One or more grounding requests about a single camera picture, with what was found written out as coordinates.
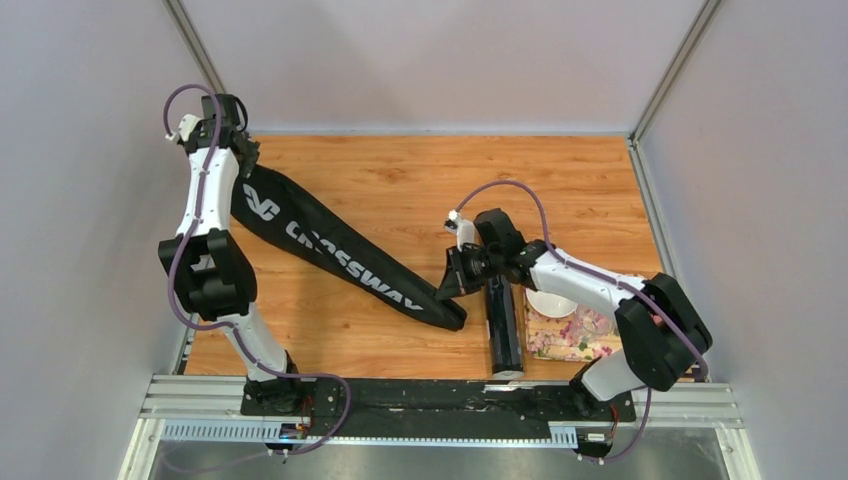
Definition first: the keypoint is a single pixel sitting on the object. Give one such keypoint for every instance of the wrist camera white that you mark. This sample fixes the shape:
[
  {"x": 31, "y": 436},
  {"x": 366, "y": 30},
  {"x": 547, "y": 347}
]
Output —
[
  {"x": 463, "y": 229},
  {"x": 185, "y": 128}
]

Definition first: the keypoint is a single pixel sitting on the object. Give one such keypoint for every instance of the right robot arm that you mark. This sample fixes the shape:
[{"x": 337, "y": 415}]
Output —
[{"x": 661, "y": 332}]

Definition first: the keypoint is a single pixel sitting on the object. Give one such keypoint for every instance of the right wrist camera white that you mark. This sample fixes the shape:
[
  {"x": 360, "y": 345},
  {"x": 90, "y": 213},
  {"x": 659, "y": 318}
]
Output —
[{"x": 463, "y": 229}]

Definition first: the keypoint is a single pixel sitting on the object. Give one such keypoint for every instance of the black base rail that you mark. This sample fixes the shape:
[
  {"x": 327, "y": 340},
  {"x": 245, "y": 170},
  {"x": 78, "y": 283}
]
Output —
[{"x": 440, "y": 409}]

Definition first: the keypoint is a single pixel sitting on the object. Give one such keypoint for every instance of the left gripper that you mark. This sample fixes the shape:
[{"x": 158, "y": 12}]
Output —
[{"x": 249, "y": 160}]

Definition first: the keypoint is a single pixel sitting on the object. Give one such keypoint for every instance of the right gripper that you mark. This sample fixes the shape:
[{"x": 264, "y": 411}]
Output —
[{"x": 456, "y": 281}]

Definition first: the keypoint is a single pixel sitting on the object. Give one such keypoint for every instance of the black shuttlecock tube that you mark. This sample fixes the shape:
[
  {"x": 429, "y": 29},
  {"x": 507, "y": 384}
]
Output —
[{"x": 504, "y": 344}]

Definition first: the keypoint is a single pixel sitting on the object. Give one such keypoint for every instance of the clear glass cup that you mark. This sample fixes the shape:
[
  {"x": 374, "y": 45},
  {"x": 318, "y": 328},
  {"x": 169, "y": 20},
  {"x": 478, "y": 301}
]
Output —
[{"x": 589, "y": 325}]

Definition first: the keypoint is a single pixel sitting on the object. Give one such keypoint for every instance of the floral tray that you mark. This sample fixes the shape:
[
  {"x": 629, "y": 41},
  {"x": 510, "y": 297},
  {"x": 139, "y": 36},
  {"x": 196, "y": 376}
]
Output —
[{"x": 552, "y": 338}]

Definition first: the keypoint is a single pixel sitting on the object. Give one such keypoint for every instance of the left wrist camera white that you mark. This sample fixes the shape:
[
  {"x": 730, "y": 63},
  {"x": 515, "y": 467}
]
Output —
[{"x": 185, "y": 128}]

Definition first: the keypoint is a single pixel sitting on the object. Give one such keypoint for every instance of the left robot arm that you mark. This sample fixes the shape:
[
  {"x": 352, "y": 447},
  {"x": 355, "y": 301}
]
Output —
[{"x": 211, "y": 284}]

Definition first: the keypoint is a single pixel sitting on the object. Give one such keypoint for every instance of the white bowl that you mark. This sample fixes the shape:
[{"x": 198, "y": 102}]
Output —
[{"x": 550, "y": 305}]

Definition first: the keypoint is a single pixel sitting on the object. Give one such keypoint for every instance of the black Crossway racket bag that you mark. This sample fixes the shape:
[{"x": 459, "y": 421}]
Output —
[{"x": 285, "y": 215}]

